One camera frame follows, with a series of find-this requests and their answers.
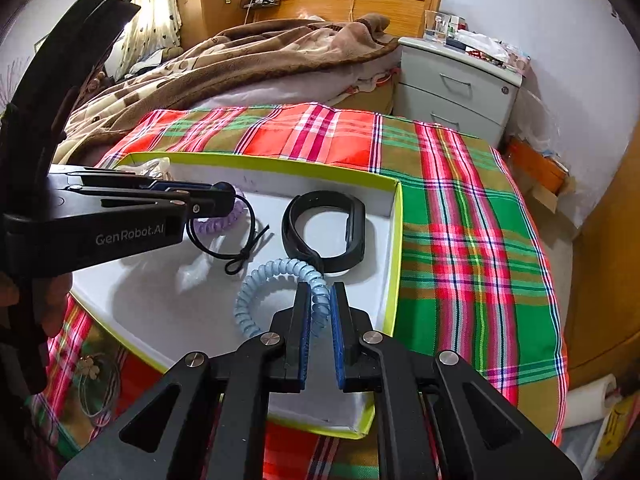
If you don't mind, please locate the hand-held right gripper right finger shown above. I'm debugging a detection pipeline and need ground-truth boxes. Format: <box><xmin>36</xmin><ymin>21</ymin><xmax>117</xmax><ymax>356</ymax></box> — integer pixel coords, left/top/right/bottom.
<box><xmin>330</xmin><ymin>282</ymin><xmax>583</xmax><ymax>480</ymax></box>

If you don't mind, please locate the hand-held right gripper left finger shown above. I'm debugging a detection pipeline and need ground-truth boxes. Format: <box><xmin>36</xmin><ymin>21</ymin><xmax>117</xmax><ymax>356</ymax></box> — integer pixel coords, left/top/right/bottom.
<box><xmin>57</xmin><ymin>282</ymin><xmax>313</xmax><ymax>480</ymax></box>

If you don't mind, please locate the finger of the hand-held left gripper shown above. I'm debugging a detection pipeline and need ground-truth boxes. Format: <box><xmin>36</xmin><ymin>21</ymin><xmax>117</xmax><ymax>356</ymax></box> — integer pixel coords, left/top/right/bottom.
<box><xmin>47</xmin><ymin>164</ymin><xmax>236</xmax><ymax>197</ymax></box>
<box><xmin>59</xmin><ymin>192</ymin><xmax>237</xmax><ymax>221</ymax></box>

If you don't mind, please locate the purple spiral hair tie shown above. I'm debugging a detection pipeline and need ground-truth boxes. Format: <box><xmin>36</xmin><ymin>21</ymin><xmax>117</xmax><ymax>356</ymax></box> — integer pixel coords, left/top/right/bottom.
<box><xmin>192</xmin><ymin>190</ymin><xmax>248</xmax><ymax>233</ymax></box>

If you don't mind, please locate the clear pink hair claw clip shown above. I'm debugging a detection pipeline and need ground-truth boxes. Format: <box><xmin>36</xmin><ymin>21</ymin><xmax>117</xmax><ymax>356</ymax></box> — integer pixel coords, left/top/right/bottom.
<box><xmin>115</xmin><ymin>157</ymin><xmax>173</xmax><ymax>181</ymax></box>

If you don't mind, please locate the black elastic hair tie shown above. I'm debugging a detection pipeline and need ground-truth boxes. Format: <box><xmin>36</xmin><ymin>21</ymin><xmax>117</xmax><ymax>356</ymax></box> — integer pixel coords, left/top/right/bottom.
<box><xmin>186</xmin><ymin>207</ymin><xmax>273</xmax><ymax>276</ymax></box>

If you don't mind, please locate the light blue spiral hair tie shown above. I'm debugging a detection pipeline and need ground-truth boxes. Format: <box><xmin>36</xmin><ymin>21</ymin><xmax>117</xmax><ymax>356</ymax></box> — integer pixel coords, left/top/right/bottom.
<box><xmin>234</xmin><ymin>257</ymin><xmax>332</xmax><ymax>341</ymax></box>

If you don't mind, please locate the yellow-green shallow cardboard box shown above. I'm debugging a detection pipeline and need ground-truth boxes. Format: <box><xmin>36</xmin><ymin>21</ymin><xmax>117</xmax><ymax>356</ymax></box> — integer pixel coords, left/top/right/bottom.
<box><xmin>70</xmin><ymin>151</ymin><xmax>405</xmax><ymax>441</ymax></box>

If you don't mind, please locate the black wristband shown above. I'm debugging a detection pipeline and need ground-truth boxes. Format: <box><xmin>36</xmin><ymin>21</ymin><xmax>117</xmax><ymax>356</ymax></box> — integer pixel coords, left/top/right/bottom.
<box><xmin>281</xmin><ymin>191</ymin><xmax>367</xmax><ymax>276</ymax></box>

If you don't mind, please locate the person's left hand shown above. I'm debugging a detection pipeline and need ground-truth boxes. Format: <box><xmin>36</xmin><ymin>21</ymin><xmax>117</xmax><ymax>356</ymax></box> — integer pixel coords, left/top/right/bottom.
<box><xmin>39</xmin><ymin>276</ymin><xmax>71</xmax><ymax>340</ymax></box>

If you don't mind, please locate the clear plastic item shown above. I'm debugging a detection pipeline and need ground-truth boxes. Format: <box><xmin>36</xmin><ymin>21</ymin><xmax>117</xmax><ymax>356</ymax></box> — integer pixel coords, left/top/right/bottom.
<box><xmin>177</xmin><ymin>257</ymin><xmax>211</xmax><ymax>293</ymax></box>

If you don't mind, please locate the brown patterned blanket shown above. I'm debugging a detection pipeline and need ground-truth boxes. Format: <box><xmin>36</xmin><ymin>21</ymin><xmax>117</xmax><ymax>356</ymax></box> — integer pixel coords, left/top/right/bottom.
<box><xmin>52</xmin><ymin>12</ymin><xmax>403</xmax><ymax>166</ymax></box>

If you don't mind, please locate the red green plaid cloth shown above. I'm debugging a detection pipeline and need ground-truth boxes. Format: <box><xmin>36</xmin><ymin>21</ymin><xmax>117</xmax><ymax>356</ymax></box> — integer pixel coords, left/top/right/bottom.
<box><xmin>27</xmin><ymin>102</ymin><xmax>571</xmax><ymax>480</ymax></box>

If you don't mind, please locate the dotted cream curtain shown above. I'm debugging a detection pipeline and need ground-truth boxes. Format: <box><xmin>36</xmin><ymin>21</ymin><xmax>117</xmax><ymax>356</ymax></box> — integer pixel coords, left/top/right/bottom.
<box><xmin>120</xmin><ymin>0</ymin><xmax>183</xmax><ymax>81</ymax></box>

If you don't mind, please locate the wooden wardrobe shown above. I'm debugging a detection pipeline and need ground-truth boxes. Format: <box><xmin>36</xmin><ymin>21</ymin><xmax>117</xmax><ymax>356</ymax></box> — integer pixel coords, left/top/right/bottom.
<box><xmin>172</xmin><ymin>0</ymin><xmax>266</xmax><ymax>51</ymax></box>

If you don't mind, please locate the white paper roll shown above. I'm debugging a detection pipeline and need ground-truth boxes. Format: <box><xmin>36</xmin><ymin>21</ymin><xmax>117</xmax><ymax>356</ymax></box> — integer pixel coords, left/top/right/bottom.
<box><xmin>562</xmin><ymin>375</ymin><xmax>618</xmax><ymax>428</ymax></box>

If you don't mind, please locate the orange cardboard box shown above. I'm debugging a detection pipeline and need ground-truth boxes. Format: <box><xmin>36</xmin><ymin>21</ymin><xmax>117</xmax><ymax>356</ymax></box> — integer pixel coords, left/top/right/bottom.
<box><xmin>505</xmin><ymin>137</ymin><xmax>571</xmax><ymax>196</ymax></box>

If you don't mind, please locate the wooden headboard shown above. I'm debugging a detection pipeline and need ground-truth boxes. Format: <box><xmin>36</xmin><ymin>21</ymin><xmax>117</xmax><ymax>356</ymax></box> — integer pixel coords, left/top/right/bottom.
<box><xmin>252</xmin><ymin>0</ymin><xmax>443</xmax><ymax>38</ymax></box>

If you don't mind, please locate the grey nightstand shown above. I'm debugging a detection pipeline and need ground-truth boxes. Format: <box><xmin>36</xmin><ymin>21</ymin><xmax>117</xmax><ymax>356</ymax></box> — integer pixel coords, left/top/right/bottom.
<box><xmin>392</xmin><ymin>35</ymin><xmax>526</xmax><ymax>148</ymax></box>

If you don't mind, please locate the clear drinking glass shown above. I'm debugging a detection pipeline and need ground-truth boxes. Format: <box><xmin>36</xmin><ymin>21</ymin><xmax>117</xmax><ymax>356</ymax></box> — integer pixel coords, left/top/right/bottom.
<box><xmin>424</xmin><ymin>10</ymin><xmax>451</xmax><ymax>43</ymax></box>

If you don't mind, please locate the wooden door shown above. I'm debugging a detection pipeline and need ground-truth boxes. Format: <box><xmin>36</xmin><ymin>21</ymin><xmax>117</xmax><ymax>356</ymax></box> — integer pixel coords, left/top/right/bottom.
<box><xmin>565</xmin><ymin>10</ymin><xmax>640</xmax><ymax>376</ymax></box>

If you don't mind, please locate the yellow bag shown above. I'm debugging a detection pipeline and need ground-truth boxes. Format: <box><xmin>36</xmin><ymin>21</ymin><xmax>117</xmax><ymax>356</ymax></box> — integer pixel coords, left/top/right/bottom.
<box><xmin>597</xmin><ymin>395</ymin><xmax>632</xmax><ymax>456</ymax></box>

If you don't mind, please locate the small bottles and packets clutter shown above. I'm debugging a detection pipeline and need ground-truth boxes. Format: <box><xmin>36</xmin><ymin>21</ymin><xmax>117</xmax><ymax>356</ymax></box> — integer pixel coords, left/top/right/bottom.
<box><xmin>447</xmin><ymin>15</ymin><xmax>532</xmax><ymax>73</ymax></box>

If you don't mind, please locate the thin flower pendant necklace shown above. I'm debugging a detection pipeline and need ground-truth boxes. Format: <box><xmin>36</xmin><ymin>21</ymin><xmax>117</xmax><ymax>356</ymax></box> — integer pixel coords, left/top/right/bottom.
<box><xmin>75</xmin><ymin>350</ymin><xmax>123</xmax><ymax>426</ymax></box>

